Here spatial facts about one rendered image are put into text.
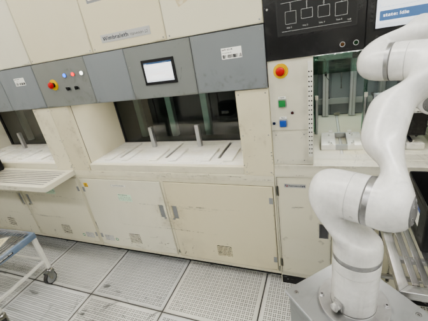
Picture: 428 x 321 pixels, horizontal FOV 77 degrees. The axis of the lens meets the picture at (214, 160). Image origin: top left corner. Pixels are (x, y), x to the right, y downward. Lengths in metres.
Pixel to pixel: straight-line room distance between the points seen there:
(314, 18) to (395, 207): 0.88
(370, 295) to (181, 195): 1.24
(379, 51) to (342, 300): 0.68
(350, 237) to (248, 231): 1.08
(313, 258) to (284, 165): 0.64
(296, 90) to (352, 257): 0.82
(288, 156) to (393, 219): 0.86
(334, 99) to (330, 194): 1.61
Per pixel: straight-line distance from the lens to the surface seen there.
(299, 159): 1.47
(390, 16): 1.34
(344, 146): 1.65
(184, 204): 1.84
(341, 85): 2.25
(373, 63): 0.88
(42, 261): 2.54
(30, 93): 2.27
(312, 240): 1.75
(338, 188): 0.70
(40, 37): 2.07
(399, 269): 1.12
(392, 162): 0.71
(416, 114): 1.66
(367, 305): 0.91
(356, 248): 0.78
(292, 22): 1.33
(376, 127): 0.76
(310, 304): 0.97
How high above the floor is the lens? 1.52
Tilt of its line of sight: 24 degrees down
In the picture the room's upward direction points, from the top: 10 degrees counter-clockwise
